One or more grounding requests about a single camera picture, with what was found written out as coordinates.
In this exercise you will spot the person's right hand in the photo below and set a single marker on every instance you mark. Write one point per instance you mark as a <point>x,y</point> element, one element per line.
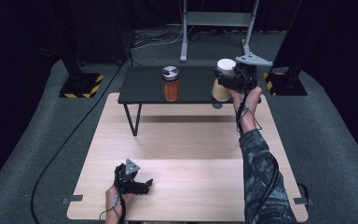
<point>251,102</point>

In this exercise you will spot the grey table bracket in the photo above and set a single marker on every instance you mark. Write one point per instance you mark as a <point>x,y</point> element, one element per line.
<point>73,199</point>
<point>303,201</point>

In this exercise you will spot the grey metal stand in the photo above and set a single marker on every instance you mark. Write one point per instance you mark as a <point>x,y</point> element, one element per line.
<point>217,19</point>

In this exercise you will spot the yellow jar with white lid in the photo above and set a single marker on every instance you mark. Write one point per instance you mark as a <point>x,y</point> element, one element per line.
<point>220,93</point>

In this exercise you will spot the orange spice jar silver lid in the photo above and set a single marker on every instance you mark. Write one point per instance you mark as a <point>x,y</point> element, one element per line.
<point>171,90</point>

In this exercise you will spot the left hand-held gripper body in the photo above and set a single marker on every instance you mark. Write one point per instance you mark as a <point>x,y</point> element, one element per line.
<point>127,183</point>

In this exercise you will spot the black raised shelf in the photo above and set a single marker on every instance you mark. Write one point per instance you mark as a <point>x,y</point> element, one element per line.
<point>143,84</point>

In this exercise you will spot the black stand with striped base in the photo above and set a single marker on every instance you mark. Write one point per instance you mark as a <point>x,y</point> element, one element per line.
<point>82,85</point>
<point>287,84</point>

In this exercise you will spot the grey round table grommet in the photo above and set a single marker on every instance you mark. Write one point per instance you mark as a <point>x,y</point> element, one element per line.
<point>217,106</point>

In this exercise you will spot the person's left hand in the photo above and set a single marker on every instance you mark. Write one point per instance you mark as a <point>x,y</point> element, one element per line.
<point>113,202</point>

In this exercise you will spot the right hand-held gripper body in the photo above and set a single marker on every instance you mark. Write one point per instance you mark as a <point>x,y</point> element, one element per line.
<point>245,76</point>

